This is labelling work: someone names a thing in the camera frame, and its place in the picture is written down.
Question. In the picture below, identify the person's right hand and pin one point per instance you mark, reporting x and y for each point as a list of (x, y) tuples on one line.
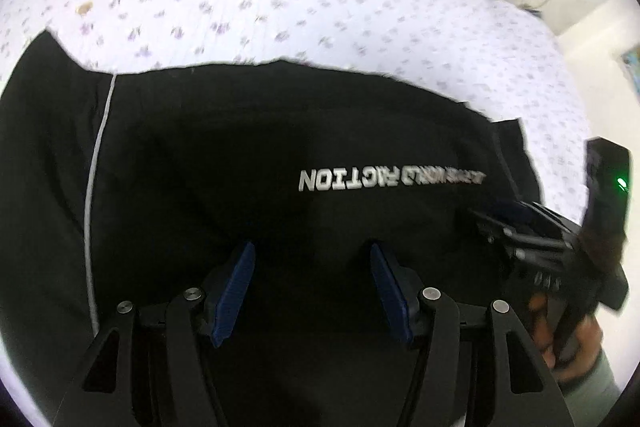
[(588, 334)]

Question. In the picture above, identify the black hooded jacket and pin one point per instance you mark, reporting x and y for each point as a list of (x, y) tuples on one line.
[(137, 187)]

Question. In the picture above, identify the white floral bed quilt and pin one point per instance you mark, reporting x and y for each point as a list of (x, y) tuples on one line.
[(500, 59)]

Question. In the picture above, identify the green sleeved right forearm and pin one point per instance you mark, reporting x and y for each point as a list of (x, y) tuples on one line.
[(590, 397)]

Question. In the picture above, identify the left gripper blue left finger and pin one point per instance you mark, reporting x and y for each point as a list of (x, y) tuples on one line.
[(225, 300)]

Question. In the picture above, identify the colourful wall map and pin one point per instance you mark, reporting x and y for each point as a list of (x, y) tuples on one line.
[(630, 63)]

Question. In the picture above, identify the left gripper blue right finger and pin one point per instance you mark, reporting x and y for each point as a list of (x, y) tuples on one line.
[(399, 288)]

